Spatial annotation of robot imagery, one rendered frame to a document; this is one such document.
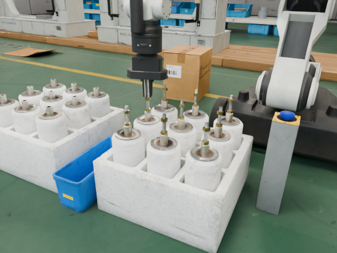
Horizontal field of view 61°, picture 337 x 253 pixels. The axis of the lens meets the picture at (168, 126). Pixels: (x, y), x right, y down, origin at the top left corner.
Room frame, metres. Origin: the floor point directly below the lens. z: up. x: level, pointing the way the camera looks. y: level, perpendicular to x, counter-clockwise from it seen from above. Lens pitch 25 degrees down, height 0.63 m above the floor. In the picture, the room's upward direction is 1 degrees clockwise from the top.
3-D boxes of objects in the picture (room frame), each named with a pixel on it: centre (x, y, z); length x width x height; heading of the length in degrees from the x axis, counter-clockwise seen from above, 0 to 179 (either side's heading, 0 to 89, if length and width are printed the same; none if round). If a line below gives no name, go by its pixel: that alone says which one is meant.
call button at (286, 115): (0.74, -0.33, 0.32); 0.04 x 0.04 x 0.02
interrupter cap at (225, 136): (0.74, -0.15, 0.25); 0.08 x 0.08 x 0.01
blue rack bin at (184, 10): (6.10, -0.44, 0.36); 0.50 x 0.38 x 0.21; 151
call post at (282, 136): (0.74, -0.33, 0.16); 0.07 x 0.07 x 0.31; 64
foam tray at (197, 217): (0.79, -0.04, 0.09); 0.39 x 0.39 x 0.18; 64
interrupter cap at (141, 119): (0.85, 0.07, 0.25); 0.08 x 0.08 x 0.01
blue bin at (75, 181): (0.83, 0.24, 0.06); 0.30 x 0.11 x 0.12; 155
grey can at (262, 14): (5.37, -1.62, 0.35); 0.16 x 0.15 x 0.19; 62
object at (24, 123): (0.92, 0.50, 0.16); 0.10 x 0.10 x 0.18
